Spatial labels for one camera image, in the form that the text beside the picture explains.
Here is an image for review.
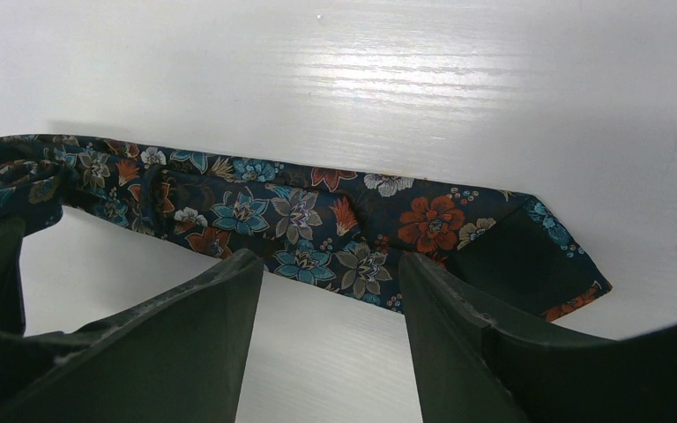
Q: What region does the navy floral tie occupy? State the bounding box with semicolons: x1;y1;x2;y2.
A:
0;134;611;321

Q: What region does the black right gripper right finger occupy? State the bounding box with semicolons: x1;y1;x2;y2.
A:
400;254;677;422

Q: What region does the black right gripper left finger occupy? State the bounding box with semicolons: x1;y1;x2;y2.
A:
0;249;263;422

